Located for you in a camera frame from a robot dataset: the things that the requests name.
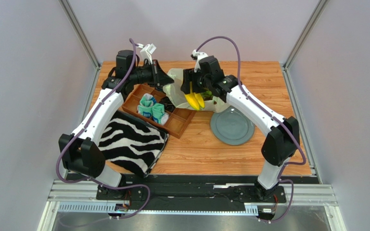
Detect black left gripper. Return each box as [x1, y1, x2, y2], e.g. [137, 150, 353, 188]
[129, 60, 174, 88]

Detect pale green plastic bag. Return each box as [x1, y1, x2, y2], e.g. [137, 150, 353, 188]
[163, 68, 230, 113]

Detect yellow banana bunch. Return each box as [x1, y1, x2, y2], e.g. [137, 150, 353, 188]
[185, 82, 205, 111]

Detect green grape bunch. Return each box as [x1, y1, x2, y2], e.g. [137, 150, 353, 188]
[201, 90, 213, 101]

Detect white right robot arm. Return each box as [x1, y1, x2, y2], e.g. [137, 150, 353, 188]
[181, 52, 300, 192]

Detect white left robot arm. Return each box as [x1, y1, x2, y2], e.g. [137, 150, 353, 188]
[55, 44, 174, 189]

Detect black rolled sock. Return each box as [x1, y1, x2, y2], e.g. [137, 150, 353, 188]
[159, 96, 176, 113]

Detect teal white sock pair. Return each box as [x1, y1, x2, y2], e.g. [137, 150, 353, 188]
[137, 93, 169, 125]

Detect wooden compartment tray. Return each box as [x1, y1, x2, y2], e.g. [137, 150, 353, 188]
[121, 84, 196, 139]

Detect grey blue plate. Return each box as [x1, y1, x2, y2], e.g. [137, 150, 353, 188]
[210, 106, 255, 146]

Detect zebra striped cloth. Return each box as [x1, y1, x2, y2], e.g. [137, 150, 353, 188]
[98, 110, 170, 178]

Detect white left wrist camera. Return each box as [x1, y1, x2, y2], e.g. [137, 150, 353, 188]
[136, 43, 156, 64]

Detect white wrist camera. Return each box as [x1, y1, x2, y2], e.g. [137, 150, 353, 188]
[191, 50, 208, 72]
[136, 43, 156, 64]

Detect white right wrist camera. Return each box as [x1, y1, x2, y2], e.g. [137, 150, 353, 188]
[191, 50, 208, 72]

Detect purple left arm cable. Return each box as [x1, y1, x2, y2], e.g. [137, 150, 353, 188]
[55, 38, 151, 220]

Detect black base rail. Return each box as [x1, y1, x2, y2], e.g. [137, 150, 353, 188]
[96, 174, 288, 212]

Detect aluminium frame rail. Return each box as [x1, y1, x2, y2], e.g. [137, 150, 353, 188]
[38, 174, 346, 231]

